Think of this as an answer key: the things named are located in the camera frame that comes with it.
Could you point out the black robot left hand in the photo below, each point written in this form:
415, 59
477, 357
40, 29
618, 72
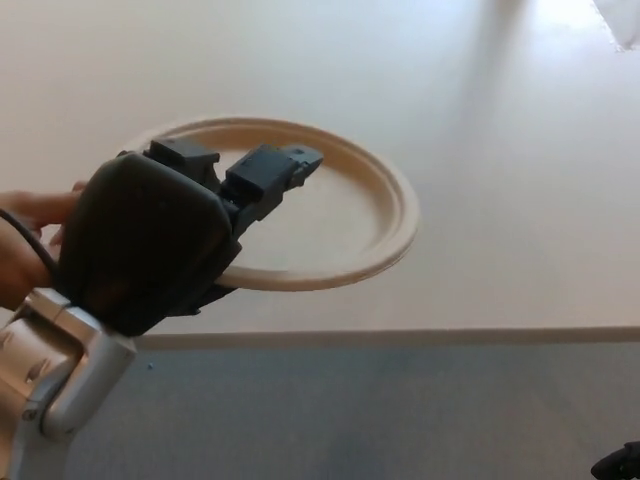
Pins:
145, 240

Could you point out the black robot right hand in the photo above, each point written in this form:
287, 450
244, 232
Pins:
622, 465

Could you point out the person's bare hand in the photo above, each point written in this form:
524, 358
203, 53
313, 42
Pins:
20, 265

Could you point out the beige round paper plate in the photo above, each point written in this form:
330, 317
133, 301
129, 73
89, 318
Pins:
345, 220

